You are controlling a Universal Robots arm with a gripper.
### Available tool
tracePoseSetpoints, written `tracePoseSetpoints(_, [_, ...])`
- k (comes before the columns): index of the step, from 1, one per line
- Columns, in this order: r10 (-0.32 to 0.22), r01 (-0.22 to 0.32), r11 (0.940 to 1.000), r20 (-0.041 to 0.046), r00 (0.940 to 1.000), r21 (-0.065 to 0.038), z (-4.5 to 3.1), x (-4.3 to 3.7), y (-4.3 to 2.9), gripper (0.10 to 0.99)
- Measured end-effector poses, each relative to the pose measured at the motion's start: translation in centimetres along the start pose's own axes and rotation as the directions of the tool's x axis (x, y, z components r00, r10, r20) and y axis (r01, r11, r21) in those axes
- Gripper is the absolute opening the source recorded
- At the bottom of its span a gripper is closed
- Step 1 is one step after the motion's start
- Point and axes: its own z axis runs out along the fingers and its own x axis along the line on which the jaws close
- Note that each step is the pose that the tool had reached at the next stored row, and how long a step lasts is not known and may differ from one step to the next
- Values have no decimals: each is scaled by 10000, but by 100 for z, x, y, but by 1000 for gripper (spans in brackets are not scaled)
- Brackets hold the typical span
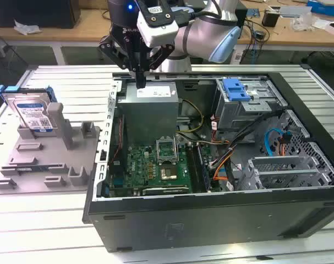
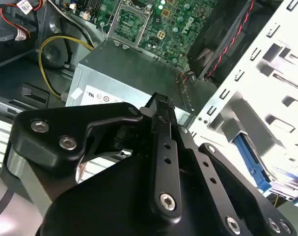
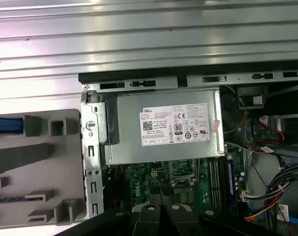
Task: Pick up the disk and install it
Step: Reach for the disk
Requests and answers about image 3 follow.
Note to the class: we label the black open PC case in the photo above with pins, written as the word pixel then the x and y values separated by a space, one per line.
pixel 151 79

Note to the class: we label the black RAM slot bank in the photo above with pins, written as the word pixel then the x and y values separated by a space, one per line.
pixel 217 182

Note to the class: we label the grey power supply unit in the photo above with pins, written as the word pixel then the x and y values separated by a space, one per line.
pixel 163 98

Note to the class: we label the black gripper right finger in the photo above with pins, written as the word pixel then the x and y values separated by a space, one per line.
pixel 180 221

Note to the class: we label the green motherboard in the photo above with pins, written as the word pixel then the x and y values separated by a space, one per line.
pixel 143 182

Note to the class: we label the grey parts rack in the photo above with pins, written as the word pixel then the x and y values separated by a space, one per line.
pixel 40 172

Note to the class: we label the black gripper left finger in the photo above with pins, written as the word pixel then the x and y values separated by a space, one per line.
pixel 148 221

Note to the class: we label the CPU socket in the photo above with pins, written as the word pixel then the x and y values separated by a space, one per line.
pixel 185 195

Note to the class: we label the dark RAM stick white label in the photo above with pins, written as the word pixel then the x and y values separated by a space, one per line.
pixel 6 199

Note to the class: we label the metal socket cover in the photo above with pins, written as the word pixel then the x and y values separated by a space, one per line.
pixel 172 173

